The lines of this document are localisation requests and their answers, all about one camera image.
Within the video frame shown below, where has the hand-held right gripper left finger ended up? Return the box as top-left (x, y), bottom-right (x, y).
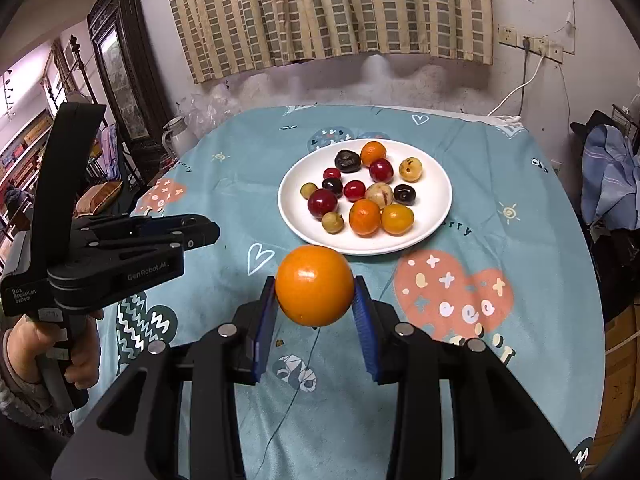
top-left (50, 276), bottom-right (277, 480)

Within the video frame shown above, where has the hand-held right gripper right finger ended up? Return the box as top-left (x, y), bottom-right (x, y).
top-left (350, 275), bottom-right (583, 480)

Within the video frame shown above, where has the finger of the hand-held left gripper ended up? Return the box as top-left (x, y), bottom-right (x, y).
top-left (75, 214), bottom-right (151, 235)
top-left (87, 214), bottom-right (221, 261)

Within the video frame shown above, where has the large mandarin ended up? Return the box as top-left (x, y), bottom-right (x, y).
top-left (275, 245), bottom-right (355, 326)

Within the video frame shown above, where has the medium mandarin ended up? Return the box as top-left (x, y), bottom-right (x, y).
top-left (348, 199), bottom-right (382, 237)

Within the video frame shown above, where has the white oval plate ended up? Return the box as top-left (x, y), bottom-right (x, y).
top-left (278, 141), bottom-right (453, 256)

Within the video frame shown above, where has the dark brown passion fruit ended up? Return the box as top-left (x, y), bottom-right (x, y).
top-left (334, 149), bottom-right (362, 173)

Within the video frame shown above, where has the pale yellow round fruit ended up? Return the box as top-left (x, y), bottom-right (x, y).
top-left (398, 157), bottom-right (425, 183)

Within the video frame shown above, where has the small smooth orange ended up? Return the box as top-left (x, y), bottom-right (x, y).
top-left (360, 141), bottom-right (388, 168)

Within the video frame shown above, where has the person's left forearm grey sleeve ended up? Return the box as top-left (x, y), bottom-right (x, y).
top-left (0, 330), bottom-right (58, 428)

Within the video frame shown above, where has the person's left hand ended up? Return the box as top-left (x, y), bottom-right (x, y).
top-left (7, 307), bottom-right (105, 391)

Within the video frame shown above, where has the brown cushion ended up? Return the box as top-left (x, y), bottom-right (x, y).
top-left (75, 180), bottom-right (123, 218)

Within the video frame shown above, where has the teal printed tablecloth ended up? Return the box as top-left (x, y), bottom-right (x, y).
top-left (70, 105), bottom-right (603, 480)

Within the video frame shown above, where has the wooden bookshelf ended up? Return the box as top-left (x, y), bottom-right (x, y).
top-left (0, 110), bottom-right (56, 201)

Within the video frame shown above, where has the white jug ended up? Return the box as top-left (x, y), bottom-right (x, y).
top-left (161, 116), bottom-right (196, 161)

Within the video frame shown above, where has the dark carved wooden cabinet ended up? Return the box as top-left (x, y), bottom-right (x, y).
top-left (86, 0), bottom-right (176, 171)

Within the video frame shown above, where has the clear plastic bag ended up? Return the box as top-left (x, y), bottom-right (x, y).
top-left (175, 92), bottom-right (238, 133)

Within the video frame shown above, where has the smooth orange kumquat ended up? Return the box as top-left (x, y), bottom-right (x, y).
top-left (381, 203), bottom-right (415, 236)

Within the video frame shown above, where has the large red plum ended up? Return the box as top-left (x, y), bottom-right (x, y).
top-left (307, 189), bottom-right (338, 219)

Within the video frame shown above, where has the dark wooden coat stand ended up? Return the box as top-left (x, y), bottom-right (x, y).
top-left (69, 35), bottom-right (98, 106)

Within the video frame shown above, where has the beige speckled fruit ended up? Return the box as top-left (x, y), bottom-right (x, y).
top-left (364, 182), bottom-right (394, 206)

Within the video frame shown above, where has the checked beige curtain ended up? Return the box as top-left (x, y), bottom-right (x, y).
top-left (161, 0), bottom-right (493, 85)

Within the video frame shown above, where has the blue clothes pile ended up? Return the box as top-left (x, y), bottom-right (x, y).
top-left (582, 125), bottom-right (640, 231)

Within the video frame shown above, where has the black hat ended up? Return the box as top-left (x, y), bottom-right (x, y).
top-left (571, 110), bottom-right (621, 136)

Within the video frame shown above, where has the white power cable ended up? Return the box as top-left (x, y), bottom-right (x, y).
top-left (487, 52), bottom-right (546, 123)

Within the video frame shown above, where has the black power cable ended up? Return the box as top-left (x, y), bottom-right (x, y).
top-left (518, 46), bottom-right (529, 117)

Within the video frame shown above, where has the wide white wall socket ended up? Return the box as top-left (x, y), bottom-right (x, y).
top-left (520, 35), bottom-right (563, 63)

